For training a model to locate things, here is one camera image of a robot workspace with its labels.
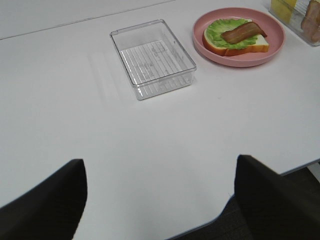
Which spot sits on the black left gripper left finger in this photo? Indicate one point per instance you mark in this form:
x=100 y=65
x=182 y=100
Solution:
x=51 y=210

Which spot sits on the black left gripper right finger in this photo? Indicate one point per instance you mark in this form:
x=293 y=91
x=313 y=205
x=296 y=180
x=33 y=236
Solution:
x=273 y=207

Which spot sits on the toast bread slice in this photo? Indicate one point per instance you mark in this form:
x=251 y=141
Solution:
x=261 y=46

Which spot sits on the bacon strip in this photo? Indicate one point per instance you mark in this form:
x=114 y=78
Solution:
x=311 y=22
x=243 y=32

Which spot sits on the green lettuce leaf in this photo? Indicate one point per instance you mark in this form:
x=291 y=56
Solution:
x=218 y=34

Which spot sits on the pink round plate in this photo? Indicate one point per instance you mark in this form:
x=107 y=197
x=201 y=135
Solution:
x=275 y=36

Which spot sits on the clear left plastic tray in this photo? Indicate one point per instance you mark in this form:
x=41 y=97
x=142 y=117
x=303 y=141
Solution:
x=154 y=59

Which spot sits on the clear plastic tray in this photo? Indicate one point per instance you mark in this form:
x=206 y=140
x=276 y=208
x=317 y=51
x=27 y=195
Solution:
x=154 y=59
x=296 y=19

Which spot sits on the clear right plastic tray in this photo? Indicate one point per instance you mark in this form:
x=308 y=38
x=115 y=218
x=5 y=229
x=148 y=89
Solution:
x=296 y=19

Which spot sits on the yellow cheese slice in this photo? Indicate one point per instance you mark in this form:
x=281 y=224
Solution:
x=282 y=9

